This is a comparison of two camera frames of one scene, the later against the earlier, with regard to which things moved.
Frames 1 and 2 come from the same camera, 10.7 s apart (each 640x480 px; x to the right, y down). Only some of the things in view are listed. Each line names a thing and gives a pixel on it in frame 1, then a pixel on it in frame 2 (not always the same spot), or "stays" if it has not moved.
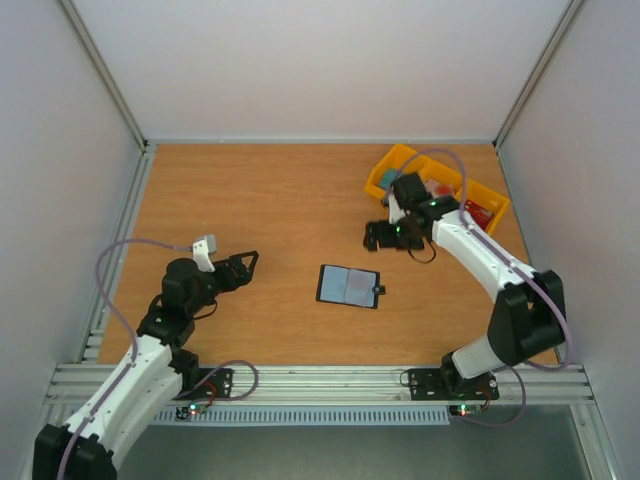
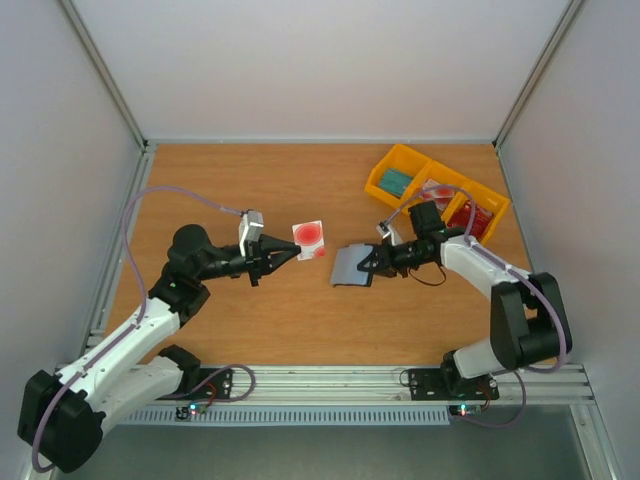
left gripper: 244,277 → 265,260
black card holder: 348,286 → 345,270
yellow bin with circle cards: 440,180 stays
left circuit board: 197,408 stays
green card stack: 388,176 stays
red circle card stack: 437,189 stays
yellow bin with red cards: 484,205 stays
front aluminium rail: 325,384 stays
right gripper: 379,235 → 386,257
